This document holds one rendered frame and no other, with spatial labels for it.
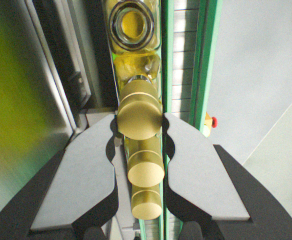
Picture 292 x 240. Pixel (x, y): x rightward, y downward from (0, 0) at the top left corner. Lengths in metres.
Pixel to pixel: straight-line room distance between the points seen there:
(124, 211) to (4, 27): 0.70
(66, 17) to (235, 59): 0.48
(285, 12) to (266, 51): 0.10
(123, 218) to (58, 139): 0.60
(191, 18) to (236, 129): 0.48
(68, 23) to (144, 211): 0.44
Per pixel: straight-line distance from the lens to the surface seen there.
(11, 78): 0.22
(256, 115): 0.74
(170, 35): 0.30
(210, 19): 0.33
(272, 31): 0.64
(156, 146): 0.16
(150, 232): 0.94
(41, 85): 0.26
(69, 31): 0.49
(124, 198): 0.70
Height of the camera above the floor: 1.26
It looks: 59 degrees down
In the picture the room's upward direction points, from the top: 175 degrees clockwise
